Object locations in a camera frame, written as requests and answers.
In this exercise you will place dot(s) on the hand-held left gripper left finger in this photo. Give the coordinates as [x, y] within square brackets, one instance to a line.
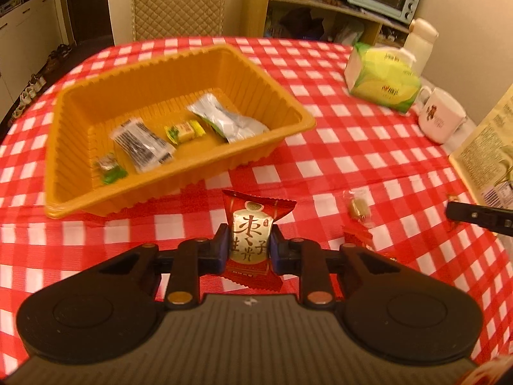
[222, 248]

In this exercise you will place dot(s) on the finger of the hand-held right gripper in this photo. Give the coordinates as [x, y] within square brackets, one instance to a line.
[481, 216]

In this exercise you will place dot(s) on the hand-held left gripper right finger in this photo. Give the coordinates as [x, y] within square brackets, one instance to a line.
[275, 250]

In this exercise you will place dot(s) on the red gold label snack packet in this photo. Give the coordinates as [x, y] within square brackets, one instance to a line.
[250, 216]

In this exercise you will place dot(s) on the red clear snack packet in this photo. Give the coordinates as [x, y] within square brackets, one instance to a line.
[358, 208]

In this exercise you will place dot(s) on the yellow candy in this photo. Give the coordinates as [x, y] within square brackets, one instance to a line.
[184, 131]

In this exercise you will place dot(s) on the silver snack packet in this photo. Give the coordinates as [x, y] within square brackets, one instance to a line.
[226, 119]

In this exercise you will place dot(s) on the black grey snack packet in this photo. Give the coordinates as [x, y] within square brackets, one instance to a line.
[142, 144]

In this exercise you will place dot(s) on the green candy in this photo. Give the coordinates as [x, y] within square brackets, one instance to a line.
[110, 169]

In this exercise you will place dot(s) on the orange plastic tray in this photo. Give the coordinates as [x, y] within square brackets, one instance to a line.
[160, 88]

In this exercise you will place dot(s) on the sunflower print snack bag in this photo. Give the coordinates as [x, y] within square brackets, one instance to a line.
[487, 152]

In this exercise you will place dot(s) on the white mug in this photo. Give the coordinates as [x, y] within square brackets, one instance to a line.
[439, 116]

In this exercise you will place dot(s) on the red white checkered tablecloth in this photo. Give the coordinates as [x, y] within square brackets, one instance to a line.
[360, 160]

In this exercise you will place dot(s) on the green yellow tissue pack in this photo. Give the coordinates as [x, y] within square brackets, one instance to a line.
[380, 78]

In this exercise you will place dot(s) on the white thermos bottle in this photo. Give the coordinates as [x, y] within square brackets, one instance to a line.
[419, 42]

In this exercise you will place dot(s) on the wooden shelf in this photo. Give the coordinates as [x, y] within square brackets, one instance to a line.
[256, 4]

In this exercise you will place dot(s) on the quilted beige chair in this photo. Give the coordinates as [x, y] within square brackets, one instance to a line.
[178, 4]

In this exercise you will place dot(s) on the row of shoes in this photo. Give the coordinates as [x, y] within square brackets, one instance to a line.
[36, 82]

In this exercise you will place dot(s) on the white cabinet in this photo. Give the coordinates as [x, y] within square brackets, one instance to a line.
[28, 36]

